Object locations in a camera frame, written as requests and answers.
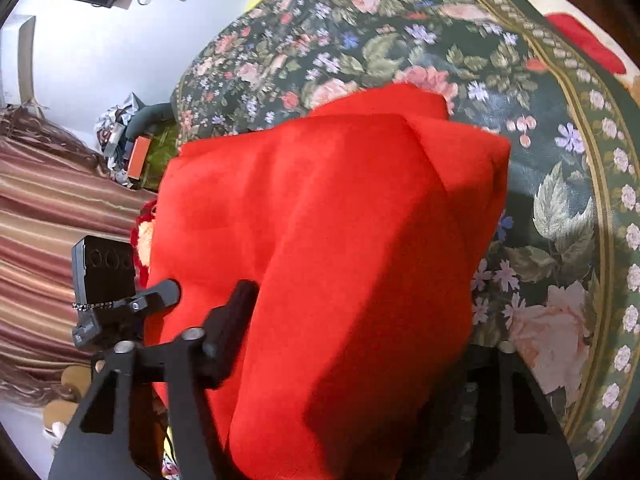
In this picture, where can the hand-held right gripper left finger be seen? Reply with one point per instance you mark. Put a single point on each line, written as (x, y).
(225, 330)

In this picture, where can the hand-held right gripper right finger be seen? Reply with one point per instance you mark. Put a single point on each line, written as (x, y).
(505, 400)

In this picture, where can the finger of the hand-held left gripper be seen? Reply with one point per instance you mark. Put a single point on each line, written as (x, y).
(162, 294)

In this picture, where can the red jacket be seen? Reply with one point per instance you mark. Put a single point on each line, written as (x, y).
(325, 260)

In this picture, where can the red and yellow plush toy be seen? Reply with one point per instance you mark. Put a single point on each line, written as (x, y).
(144, 235)

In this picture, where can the striped curtain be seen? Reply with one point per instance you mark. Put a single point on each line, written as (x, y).
(50, 210)

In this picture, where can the tan round object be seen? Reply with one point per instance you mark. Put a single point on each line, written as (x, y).
(60, 417)
(75, 380)

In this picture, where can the orange box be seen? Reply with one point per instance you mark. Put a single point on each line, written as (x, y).
(139, 157)

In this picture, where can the green cloth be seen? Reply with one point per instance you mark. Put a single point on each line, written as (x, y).
(160, 155)

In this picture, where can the silver foil wrapping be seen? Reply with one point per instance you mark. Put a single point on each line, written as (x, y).
(112, 120)

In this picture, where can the grey pipe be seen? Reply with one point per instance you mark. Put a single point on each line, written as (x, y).
(147, 117)

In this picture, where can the floral blanket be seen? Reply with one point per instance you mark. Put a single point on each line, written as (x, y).
(380, 45)

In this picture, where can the red cloth piece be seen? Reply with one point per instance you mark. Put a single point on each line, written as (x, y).
(585, 40)

